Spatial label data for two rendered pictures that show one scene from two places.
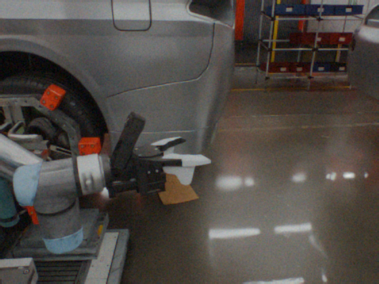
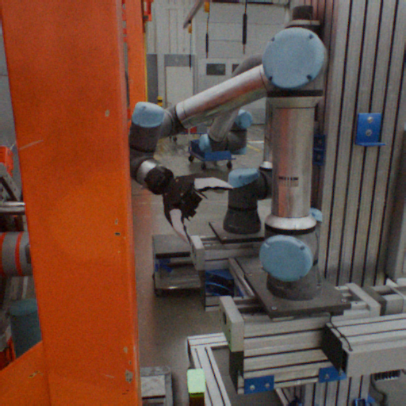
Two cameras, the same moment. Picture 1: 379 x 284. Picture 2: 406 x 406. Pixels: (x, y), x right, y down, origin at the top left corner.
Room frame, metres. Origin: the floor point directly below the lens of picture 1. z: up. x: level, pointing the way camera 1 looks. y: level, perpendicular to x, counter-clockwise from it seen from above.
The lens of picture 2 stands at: (0.81, 2.03, 1.35)
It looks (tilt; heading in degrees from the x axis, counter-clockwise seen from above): 16 degrees down; 265
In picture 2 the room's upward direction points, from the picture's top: straight up
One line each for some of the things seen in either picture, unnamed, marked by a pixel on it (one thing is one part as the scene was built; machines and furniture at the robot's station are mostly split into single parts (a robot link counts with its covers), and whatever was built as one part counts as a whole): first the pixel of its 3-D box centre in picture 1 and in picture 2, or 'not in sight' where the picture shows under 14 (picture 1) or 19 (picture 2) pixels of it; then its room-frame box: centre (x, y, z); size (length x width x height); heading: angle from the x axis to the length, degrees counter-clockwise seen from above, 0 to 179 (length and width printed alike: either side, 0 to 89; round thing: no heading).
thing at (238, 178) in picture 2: not in sight; (244, 186); (0.51, 0.56, 0.98); 0.13 x 0.12 x 0.14; 20
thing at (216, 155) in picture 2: not in sight; (210, 137); (0.01, -4.98, 0.48); 1.00 x 0.61 x 0.96; 100
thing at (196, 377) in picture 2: not in sight; (196, 381); (0.74, 1.18, 0.64); 0.04 x 0.04 x 0.04; 2
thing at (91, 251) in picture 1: (64, 234); not in sight; (1.52, 0.83, 0.13); 0.50 x 0.36 x 0.10; 92
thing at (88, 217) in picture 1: (58, 211); not in sight; (1.52, 0.83, 0.32); 0.40 x 0.30 x 0.28; 92
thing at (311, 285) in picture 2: not in sight; (295, 270); (0.46, 1.05, 0.87); 0.15 x 0.15 x 0.10
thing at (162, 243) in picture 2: not in sight; (182, 265); (0.70, -0.51, 0.17); 0.43 x 0.36 x 0.34; 4
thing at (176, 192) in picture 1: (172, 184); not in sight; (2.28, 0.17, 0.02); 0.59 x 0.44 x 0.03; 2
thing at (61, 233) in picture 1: (60, 218); (235, 142); (0.50, 0.27, 1.12); 0.11 x 0.08 x 0.11; 20
